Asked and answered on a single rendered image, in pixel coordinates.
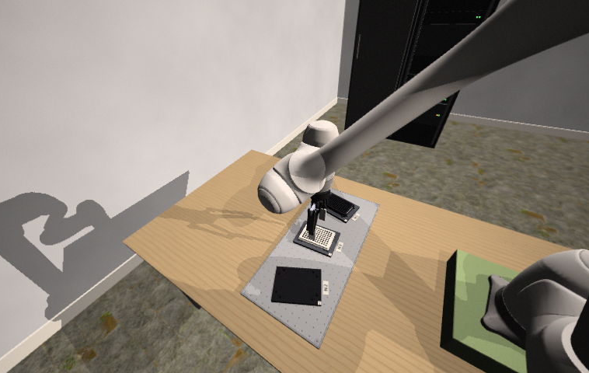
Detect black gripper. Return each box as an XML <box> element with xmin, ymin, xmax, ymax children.
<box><xmin>306</xmin><ymin>190</ymin><xmax>330</xmax><ymax>241</ymax></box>

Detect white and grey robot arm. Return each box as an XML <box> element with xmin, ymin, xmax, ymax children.
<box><xmin>257</xmin><ymin>0</ymin><xmax>589</xmax><ymax>373</ymax></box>

